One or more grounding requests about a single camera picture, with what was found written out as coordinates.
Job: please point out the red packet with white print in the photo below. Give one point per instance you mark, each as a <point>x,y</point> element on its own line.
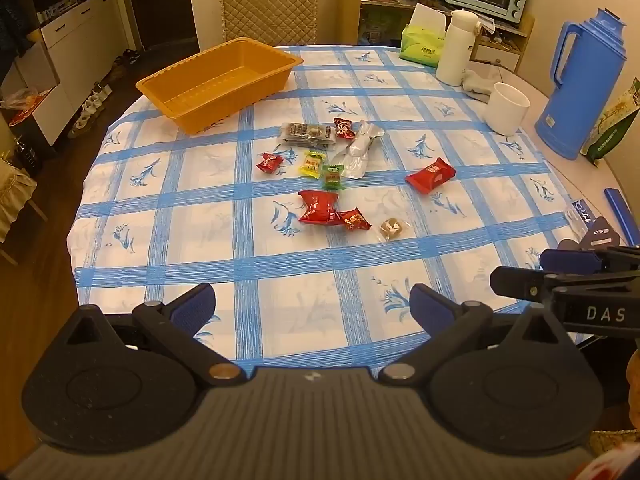
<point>431,175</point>

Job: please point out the wooden shelf unit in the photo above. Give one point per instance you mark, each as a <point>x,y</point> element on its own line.
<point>350,5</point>

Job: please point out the red orange candy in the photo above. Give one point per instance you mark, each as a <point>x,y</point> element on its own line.
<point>354,220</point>

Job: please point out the small blue white box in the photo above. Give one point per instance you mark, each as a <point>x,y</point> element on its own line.
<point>585,217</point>

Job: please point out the green food bag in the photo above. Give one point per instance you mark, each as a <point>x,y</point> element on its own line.
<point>612,130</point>

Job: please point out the silver white snack packet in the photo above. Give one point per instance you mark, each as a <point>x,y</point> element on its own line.
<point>360,150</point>

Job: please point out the large red snack packet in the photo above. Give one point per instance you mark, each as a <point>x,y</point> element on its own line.
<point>320,207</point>

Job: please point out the blue thermos jug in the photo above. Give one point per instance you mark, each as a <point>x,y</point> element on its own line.
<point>582,95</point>

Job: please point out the red plastic bag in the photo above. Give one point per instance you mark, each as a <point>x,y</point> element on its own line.
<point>25,105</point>

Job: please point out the white thermos bottle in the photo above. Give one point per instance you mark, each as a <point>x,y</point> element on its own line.
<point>455,50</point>

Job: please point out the blue checked tablecloth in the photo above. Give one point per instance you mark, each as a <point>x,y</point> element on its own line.
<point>200,240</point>

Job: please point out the white cup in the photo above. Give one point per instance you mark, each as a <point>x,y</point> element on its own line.
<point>506,110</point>

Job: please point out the quilted chair back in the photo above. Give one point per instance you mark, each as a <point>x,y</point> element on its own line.
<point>270,5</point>

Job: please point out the brown candy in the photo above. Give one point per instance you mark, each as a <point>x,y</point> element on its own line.
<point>394,228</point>

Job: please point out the person's right hand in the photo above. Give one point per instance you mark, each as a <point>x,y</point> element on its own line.
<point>634,390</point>

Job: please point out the chair with beige cloth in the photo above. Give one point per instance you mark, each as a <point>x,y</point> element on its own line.
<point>15,195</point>

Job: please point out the dark red candy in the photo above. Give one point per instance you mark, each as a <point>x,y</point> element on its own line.
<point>344,128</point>

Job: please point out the pair of dark shoes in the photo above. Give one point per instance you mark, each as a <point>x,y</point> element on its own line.
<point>127,56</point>

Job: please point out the dark wooden door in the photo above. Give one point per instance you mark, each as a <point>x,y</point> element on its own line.
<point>160,5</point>

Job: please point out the grey cloth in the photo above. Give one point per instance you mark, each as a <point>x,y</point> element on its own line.
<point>477,87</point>

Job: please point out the green candy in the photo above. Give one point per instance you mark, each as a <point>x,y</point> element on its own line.
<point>332,177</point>

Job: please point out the red patterned clothing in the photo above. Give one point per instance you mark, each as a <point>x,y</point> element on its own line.
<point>617,460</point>

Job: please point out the white cabinet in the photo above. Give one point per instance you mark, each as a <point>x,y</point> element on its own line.
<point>85,45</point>

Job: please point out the yellow candy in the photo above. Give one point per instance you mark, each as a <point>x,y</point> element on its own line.
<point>312,164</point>

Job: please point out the orange plastic tray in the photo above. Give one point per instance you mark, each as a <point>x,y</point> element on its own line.
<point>220,85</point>

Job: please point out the green tissue pack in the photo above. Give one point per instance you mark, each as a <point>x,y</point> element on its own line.
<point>422,42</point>

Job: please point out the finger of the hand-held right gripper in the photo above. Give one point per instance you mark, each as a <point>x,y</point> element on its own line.
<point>517,280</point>
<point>570,260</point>

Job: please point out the small red candy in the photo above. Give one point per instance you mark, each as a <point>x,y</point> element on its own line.
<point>270,163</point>

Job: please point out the dark clear snack packet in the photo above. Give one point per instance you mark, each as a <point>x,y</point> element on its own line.
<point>307,135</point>

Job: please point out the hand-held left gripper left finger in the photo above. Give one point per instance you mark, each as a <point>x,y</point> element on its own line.
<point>194,306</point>

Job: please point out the row of light shoes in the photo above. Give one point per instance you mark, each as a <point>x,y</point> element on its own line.
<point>90,107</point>

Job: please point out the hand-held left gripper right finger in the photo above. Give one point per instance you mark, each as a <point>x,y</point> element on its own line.
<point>429,306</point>

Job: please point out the long blue box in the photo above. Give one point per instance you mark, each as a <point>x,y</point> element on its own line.
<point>622,215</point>

